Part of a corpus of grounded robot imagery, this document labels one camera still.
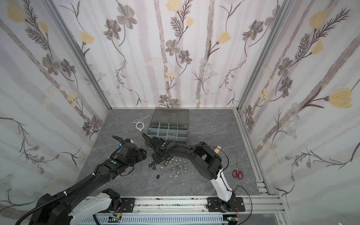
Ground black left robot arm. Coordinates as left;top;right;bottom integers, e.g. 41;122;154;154
16;136;147;225

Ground pile of screws and nuts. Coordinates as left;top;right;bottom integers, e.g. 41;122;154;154
148;157;188;178

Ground green compartment organizer box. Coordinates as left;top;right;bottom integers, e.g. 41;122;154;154
147;107;189;143

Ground small wooden block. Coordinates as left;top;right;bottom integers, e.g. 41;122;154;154
214;146;222;154

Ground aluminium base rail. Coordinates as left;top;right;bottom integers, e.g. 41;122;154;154
116;195;286;215

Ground white slotted cable duct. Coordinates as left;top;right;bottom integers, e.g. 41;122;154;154
97;214;229;225

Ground red handled scissors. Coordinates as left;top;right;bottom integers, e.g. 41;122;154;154
232;154;244;180

